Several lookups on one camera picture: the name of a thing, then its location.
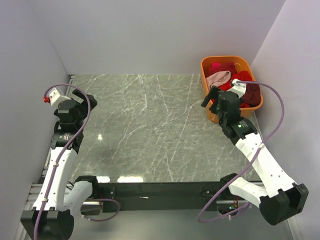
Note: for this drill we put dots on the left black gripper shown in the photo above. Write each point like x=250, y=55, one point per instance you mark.
x=84, y=107

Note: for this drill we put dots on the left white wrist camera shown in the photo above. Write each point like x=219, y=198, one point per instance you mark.
x=54, y=98

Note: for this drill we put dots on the pink t shirt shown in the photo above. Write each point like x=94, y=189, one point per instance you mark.
x=218, y=79

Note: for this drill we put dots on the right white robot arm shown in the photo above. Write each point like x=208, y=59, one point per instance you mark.
x=262, y=182

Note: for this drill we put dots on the magenta garment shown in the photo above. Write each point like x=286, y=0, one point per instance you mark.
x=214, y=65

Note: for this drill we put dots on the orange plastic basket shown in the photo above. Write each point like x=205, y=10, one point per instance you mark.
x=240, y=65

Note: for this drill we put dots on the bright red t shirt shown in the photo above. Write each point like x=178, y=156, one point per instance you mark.
x=242, y=76

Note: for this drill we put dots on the dark red t shirt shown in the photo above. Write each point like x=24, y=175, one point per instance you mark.
x=228, y=66

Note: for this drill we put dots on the aluminium extrusion rail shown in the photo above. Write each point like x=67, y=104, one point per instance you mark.
x=35, y=191

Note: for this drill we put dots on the maroon t shirt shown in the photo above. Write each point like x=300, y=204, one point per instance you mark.
x=252, y=96

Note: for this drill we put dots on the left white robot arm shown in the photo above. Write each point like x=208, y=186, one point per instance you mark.
x=55, y=212

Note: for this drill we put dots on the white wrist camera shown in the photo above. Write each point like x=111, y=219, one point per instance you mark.
x=54, y=98
x=238, y=88

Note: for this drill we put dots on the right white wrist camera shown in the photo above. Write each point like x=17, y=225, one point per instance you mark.
x=238, y=88

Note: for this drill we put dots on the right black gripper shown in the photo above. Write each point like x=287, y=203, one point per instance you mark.
x=213, y=93

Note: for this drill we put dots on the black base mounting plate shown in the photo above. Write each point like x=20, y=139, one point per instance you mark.
x=148, y=196

